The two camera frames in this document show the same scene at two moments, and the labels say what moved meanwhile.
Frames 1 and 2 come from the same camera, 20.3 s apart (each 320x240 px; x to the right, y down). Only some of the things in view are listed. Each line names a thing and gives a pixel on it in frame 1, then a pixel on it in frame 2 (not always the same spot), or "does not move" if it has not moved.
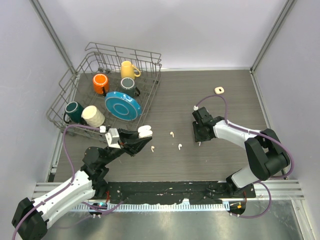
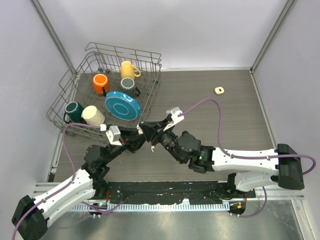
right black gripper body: [199, 135] -> [168, 138]
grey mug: [127, 85] does not move
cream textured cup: [93, 117] does not move
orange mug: [99, 80] does not move
